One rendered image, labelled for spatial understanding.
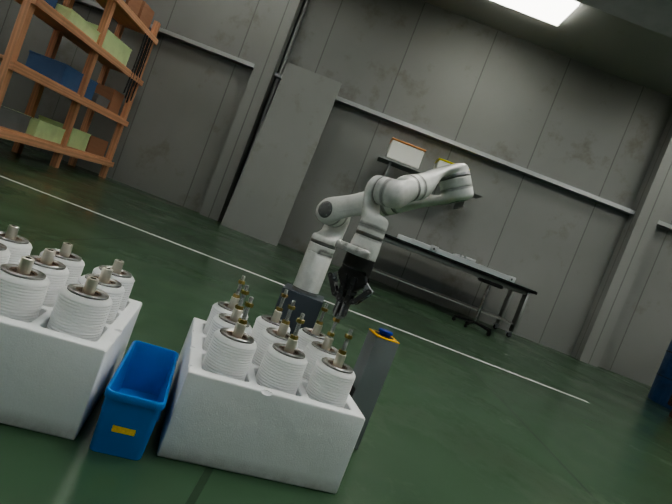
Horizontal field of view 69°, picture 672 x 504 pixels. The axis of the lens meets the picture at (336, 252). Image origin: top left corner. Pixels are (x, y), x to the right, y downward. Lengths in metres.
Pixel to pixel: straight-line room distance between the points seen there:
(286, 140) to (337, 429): 6.46
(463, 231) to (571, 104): 2.55
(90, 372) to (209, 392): 0.22
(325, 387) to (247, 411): 0.17
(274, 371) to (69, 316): 0.40
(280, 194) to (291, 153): 0.63
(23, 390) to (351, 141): 7.06
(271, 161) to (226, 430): 6.38
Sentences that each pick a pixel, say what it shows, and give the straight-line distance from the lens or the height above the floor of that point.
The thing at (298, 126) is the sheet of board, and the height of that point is 1.74.
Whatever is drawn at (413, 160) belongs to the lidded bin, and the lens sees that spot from 7.14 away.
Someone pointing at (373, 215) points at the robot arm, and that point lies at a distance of 1.18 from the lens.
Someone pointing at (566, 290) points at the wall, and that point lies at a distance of 8.49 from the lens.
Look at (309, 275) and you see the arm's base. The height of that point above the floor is 0.36.
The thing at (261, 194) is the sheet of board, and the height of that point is 0.61.
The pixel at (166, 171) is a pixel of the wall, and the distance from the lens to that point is 8.21.
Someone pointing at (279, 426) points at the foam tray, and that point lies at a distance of 1.07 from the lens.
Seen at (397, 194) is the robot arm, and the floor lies 0.66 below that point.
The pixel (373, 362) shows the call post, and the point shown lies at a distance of 1.33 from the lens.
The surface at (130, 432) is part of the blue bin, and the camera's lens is 1.03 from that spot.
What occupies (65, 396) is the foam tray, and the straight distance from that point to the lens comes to 1.05.
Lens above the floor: 0.54
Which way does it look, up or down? 3 degrees down
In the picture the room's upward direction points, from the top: 21 degrees clockwise
